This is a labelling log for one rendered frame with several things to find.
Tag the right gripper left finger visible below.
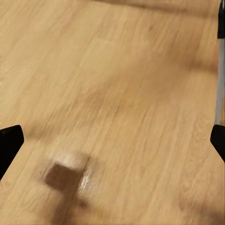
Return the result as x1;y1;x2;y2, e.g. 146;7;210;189
0;125;24;180

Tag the camera tripod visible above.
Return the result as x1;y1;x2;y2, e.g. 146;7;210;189
214;0;225;125

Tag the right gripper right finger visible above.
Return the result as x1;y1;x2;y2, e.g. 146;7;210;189
210;124;225;162

